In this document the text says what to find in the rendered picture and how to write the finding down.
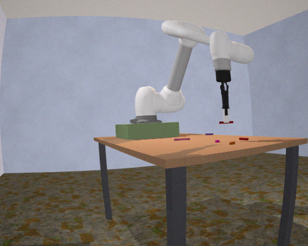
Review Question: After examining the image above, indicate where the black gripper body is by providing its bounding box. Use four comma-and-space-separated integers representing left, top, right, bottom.
216, 70, 231, 90

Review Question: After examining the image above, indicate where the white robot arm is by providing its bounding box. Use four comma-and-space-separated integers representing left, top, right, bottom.
130, 20, 254, 124

